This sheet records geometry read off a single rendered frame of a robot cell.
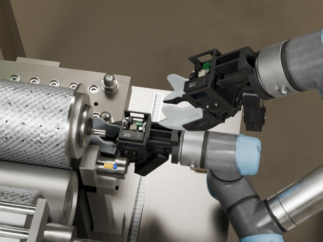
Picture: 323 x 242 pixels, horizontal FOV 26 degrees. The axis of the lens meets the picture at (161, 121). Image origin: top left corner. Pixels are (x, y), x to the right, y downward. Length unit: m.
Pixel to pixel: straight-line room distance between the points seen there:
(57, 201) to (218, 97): 0.34
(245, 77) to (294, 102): 1.77
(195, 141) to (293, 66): 0.41
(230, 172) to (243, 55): 0.41
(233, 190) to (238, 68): 0.46
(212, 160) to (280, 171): 1.30
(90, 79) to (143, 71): 1.26
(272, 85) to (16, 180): 0.48
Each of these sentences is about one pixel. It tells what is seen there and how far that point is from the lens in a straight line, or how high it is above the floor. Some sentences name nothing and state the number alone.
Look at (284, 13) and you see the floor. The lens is 3.01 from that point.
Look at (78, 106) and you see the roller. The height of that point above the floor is 1.31.
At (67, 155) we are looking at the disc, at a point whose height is 1.27.
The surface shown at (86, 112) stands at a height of 1.29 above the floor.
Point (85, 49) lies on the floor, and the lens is 2.87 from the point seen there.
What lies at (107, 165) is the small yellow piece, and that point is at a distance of 1.20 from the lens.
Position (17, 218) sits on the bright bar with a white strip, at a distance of 0.96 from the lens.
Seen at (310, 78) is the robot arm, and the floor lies 1.53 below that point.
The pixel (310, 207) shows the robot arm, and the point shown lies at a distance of 1.36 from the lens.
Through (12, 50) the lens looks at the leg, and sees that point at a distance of 2.52.
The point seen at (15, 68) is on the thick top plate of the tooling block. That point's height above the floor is 1.03.
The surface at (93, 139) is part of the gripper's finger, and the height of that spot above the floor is 1.13.
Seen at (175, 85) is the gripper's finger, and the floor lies 1.37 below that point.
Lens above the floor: 2.31
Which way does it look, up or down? 60 degrees down
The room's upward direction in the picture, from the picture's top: straight up
